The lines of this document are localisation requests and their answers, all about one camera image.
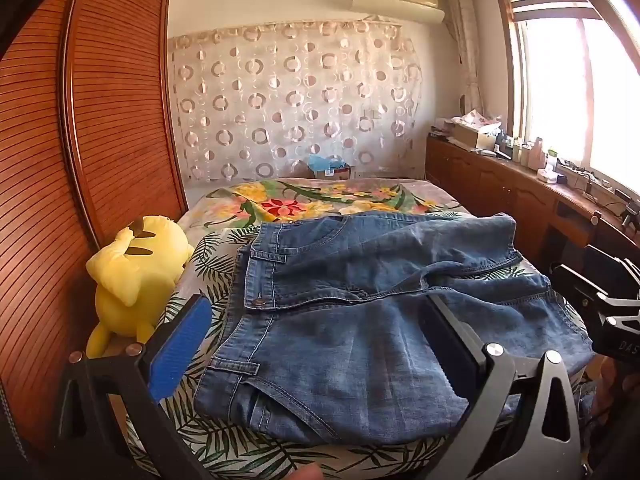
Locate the wooden window cabinet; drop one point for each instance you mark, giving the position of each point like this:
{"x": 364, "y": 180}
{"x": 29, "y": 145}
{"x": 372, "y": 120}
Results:
{"x": 490, "y": 185}

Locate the floral wrapping paper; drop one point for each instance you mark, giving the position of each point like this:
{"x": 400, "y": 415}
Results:
{"x": 480, "y": 119}

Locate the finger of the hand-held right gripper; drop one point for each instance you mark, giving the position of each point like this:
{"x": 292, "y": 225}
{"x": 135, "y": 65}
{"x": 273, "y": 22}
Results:
{"x": 575, "y": 285}
{"x": 607, "y": 260}

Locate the bed with floral sheet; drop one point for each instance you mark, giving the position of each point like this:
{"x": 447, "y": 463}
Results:
{"x": 300, "y": 200}

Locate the wooden-framed window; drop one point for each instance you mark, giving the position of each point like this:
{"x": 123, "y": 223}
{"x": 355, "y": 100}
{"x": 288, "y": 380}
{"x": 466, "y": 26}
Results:
{"x": 560, "y": 95}

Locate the small cardboard box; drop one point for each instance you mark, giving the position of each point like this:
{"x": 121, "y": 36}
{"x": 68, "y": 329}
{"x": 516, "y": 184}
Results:
{"x": 335, "y": 174}

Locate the blue denim pants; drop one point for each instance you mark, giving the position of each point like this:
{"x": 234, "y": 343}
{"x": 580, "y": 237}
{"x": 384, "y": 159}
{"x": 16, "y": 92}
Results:
{"x": 350, "y": 350}

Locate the yellow plush toy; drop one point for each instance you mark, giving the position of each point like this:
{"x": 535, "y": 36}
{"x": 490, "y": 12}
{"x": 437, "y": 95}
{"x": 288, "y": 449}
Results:
{"x": 130, "y": 270}

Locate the pink bottle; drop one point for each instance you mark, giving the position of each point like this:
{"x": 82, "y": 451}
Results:
{"x": 538, "y": 155}

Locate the white tied window curtain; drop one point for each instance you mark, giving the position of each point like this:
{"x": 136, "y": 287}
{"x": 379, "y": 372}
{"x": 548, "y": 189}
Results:
{"x": 465, "y": 50}

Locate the white bottle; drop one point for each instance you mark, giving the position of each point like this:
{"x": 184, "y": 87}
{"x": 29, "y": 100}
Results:
{"x": 525, "y": 154}

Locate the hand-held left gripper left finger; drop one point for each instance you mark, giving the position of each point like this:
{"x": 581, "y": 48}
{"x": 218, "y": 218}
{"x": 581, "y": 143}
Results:
{"x": 177, "y": 347}

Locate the black zipped cloth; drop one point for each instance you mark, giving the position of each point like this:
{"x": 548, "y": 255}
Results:
{"x": 10, "y": 425}

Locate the circle-patterned sheer curtain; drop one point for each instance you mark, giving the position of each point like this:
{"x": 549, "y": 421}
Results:
{"x": 280, "y": 100}

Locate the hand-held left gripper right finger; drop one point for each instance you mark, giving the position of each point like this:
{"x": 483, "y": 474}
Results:
{"x": 440, "y": 340}

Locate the light blue cloth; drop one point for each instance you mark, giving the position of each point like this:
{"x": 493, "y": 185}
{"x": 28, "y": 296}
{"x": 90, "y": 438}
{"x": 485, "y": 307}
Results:
{"x": 325, "y": 162}

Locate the small white box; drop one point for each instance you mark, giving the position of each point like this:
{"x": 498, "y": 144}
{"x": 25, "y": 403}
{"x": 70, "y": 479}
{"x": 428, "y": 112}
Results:
{"x": 549, "y": 177}

